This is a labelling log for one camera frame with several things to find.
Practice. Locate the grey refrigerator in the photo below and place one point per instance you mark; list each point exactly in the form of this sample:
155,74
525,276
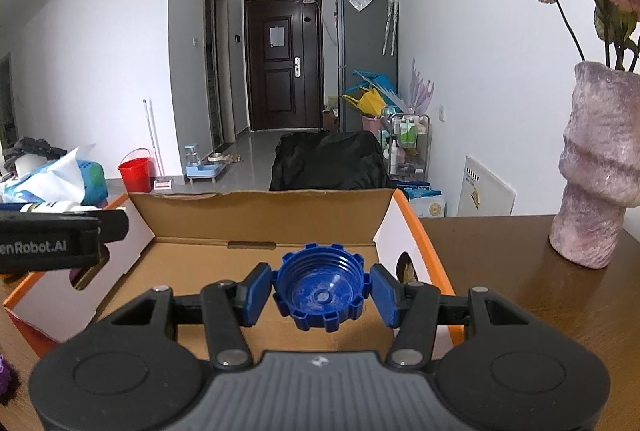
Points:
365,46

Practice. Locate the blue gear-shaped cap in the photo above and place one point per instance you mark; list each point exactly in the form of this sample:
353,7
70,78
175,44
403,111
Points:
320,296

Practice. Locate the interior door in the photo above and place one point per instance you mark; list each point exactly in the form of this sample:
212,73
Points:
215,76

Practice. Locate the white flat board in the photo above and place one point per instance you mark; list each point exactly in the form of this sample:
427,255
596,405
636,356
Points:
487,191

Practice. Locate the red bucket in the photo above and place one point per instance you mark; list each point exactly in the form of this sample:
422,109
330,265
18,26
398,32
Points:
135,176

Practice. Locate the orange and white cardboard box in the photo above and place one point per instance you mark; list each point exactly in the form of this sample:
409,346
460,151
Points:
200,221

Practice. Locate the small brown cardboard box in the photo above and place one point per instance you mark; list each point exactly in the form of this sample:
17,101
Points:
330,118

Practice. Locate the dark brown entrance door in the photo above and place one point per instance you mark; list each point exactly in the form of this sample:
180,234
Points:
280,86

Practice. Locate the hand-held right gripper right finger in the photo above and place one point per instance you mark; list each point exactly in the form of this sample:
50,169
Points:
384,293

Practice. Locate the purple feather decoration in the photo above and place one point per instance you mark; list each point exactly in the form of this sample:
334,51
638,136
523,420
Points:
420,91

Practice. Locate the white round container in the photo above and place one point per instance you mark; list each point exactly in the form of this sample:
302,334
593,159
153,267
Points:
30,165

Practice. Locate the black cloth covered chair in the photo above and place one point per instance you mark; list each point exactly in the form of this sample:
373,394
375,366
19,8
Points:
330,161

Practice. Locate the blue pet water feeder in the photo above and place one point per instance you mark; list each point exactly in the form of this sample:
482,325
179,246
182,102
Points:
202,171

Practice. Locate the white folded umbrella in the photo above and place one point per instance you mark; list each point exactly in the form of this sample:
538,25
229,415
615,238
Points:
391,11

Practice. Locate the blue package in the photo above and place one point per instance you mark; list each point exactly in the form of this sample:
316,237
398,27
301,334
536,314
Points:
410,188

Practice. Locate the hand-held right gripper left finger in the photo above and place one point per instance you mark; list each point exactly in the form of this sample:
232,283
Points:
256,293

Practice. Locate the yellow bag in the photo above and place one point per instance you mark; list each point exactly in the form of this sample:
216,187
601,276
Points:
372,101

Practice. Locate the pink textured vase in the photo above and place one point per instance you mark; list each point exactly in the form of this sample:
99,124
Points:
595,161

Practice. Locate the pink bin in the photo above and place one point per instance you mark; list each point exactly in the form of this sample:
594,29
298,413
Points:
371,126

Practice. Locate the white package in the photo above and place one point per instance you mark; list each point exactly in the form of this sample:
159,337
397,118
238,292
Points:
430,207

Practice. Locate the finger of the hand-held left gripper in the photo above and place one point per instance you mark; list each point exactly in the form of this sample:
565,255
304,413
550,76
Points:
114,226

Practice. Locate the blue tissue pack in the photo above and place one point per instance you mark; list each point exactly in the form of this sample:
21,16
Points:
50,181

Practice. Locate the white wall socket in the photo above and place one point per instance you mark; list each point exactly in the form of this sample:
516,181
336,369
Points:
442,113

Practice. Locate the purple gear-shaped cap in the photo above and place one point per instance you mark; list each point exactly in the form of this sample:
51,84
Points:
4,368

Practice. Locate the metal pet bowl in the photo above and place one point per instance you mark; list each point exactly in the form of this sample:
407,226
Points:
217,156

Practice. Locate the metal trolley cart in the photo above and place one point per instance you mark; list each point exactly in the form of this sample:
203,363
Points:
415,168

